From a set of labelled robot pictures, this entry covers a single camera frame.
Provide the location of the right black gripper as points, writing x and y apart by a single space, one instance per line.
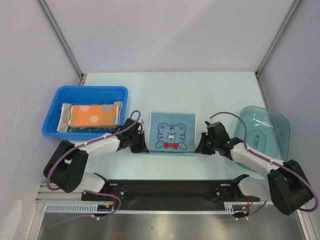
207 144

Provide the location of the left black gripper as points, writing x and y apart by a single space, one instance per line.
142 148

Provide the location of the orange polka dot towel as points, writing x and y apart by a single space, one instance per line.
94 116

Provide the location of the light blue Doraemon towel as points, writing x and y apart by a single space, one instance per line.
172 133

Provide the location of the teal beige Doraemon towel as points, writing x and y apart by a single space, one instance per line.
63 125

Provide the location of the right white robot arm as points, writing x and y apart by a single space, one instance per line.
283 183

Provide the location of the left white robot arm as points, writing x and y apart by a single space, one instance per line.
66 169

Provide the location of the translucent teal basket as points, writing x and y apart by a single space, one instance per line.
265 132

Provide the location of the blue plastic bin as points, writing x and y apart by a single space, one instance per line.
82 95

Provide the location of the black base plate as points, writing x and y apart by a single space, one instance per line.
169 194

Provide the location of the white slotted cable duct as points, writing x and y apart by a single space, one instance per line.
106 208

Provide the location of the aluminium frame rail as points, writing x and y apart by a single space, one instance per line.
45 195

